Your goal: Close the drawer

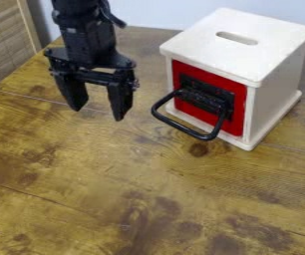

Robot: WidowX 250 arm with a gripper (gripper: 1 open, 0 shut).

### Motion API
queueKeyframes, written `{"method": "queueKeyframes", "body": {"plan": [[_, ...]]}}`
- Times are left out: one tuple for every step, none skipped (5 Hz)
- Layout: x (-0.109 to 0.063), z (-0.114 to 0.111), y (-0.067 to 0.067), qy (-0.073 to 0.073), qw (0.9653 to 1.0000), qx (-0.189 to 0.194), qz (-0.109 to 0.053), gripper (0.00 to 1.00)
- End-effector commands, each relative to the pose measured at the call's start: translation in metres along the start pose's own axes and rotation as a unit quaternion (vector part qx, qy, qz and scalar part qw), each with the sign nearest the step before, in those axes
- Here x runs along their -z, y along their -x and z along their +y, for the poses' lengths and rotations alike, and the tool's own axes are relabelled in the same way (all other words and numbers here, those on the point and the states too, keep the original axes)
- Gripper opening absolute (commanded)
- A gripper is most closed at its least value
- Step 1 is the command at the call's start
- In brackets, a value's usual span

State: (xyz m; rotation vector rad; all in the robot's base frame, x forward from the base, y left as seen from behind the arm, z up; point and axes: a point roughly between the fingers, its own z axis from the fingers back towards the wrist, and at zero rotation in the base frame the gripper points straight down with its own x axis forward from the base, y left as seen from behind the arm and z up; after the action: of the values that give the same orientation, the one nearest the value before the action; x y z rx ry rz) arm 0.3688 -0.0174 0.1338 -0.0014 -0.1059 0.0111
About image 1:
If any wooden panel at left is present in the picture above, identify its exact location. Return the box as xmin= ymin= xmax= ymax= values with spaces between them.
xmin=0 ymin=0 xmax=41 ymax=81

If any red wooden drawer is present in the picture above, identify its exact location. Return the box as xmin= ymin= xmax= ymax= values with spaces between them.
xmin=171 ymin=60 xmax=247 ymax=136

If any white wooden box cabinet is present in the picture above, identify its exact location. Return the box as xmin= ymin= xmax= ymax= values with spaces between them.
xmin=157 ymin=8 xmax=305 ymax=150

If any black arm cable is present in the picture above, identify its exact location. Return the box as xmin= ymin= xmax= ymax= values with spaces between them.
xmin=97 ymin=0 xmax=128 ymax=29

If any black metal drawer handle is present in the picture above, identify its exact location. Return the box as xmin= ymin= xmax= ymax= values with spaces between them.
xmin=151 ymin=74 xmax=236 ymax=141

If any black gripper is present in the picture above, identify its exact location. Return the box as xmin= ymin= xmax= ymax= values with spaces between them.
xmin=44 ymin=19 xmax=138 ymax=122

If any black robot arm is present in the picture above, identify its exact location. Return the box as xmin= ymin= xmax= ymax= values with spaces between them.
xmin=44 ymin=0 xmax=138 ymax=122

